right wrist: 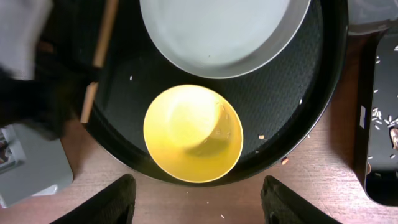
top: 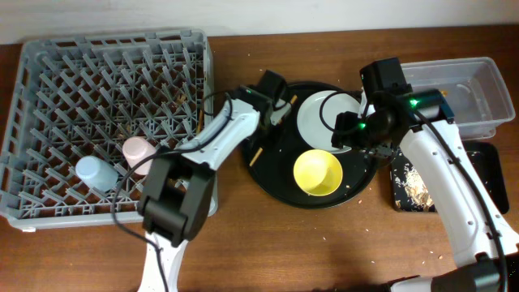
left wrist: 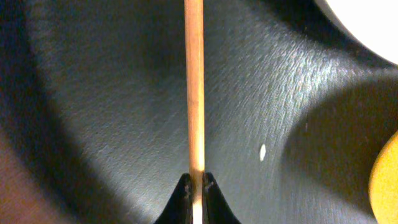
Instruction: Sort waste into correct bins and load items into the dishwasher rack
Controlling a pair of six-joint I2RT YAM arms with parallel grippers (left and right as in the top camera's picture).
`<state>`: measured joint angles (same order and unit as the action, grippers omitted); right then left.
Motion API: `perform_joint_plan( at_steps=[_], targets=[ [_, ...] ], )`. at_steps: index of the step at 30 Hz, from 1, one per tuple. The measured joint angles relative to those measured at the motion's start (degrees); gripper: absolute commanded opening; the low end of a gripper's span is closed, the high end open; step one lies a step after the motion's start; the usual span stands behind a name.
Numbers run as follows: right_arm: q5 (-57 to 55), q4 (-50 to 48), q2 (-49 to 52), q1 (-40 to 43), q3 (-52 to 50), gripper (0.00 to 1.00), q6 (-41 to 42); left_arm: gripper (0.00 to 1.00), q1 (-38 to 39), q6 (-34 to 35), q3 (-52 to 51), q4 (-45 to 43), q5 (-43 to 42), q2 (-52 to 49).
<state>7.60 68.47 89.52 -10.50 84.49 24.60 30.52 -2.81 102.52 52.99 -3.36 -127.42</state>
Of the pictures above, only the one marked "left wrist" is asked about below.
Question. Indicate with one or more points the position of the yellow bowl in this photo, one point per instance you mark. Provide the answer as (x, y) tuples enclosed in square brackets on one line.
[(383, 184)]

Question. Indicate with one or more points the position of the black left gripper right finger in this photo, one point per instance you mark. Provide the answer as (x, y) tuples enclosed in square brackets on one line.
[(215, 207)]

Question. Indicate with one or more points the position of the white round plate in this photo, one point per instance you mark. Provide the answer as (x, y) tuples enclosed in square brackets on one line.
[(372, 23)]

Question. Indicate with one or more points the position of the round black tray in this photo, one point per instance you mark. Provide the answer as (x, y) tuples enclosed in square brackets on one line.
[(94, 102)]

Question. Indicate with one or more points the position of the wooden chopstick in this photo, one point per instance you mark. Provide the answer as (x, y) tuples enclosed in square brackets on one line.
[(194, 45)]

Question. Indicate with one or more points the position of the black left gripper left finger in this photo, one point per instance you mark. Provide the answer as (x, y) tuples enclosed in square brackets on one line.
[(178, 209)]

